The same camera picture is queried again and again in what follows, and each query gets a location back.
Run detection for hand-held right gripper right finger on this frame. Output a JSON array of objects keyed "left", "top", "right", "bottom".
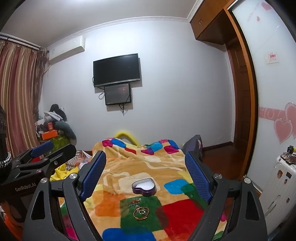
[{"left": 184, "top": 151, "right": 269, "bottom": 241}]

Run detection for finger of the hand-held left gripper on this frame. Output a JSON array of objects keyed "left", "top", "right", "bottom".
[
  {"left": 20, "top": 144, "right": 77, "bottom": 177},
  {"left": 13, "top": 140, "right": 54, "bottom": 168}
]

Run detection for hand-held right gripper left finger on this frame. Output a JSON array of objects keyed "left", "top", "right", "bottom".
[{"left": 23, "top": 150, "right": 107, "bottom": 241}]

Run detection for purple heart-shaped jewelry box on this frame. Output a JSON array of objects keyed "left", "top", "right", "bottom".
[{"left": 132, "top": 178, "right": 157, "bottom": 197}]

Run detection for green cardboard box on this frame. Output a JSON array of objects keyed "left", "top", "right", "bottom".
[{"left": 47, "top": 135, "right": 70, "bottom": 152}]

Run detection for orange box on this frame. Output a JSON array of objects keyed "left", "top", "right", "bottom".
[{"left": 40, "top": 130, "right": 59, "bottom": 141}]

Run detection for patterned bedsheet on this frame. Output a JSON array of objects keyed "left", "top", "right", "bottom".
[{"left": 64, "top": 150, "right": 94, "bottom": 172}]

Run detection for yellow cloth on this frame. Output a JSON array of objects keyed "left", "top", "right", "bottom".
[{"left": 49, "top": 162, "right": 79, "bottom": 182}]

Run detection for purple backpack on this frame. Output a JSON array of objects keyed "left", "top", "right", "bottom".
[{"left": 181, "top": 135, "right": 204, "bottom": 161}]

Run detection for pile of clothes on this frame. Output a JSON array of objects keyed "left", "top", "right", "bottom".
[{"left": 35, "top": 104, "right": 77, "bottom": 144}]

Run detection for yellow foam tube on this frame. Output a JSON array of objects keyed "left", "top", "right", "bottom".
[{"left": 114, "top": 131, "right": 137, "bottom": 145}]

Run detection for colourful patchwork blanket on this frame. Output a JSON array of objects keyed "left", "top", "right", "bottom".
[{"left": 58, "top": 138, "right": 228, "bottom": 241}]

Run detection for striped red curtain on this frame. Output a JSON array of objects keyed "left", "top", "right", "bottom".
[{"left": 0, "top": 39, "right": 49, "bottom": 160}]

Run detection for wooden door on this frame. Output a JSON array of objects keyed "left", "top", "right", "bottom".
[{"left": 226, "top": 37, "right": 247, "bottom": 178}]

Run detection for cosmetics on suitcase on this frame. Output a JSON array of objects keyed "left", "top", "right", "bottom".
[{"left": 280, "top": 145, "right": 296, "bottom": 165}]

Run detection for white air conditioner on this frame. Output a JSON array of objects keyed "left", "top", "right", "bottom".
[{"left": 47, "top": 35, "right": 86, "bottom": 65}]

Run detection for pink heart sticker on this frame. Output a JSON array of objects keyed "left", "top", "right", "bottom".
[{"left": 274, "top": 101, "right": 296, "bottom": 145}]

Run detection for white sliding wardrobe door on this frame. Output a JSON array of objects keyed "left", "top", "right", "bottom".
[{"left": 231, "top": 0, "right": 296, "bottom": 194}]

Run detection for white paper label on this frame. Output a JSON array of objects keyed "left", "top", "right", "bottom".
[{"left": 265, "top": 51, "right": 279, "bottom": 65}]

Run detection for wooden overhead cabinet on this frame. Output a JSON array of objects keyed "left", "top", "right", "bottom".
[{"left": 189, "top": 0, "right": 232, "bottom": 46}]

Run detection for small black wall monitor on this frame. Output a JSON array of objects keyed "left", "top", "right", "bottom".
[{"left": 104, "top": 83, "right": 132, "bottom": 106}]

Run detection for black wall television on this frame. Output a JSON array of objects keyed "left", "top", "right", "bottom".
[{"left": 93, "top": 53, "right": 141, "bottom": 88}]

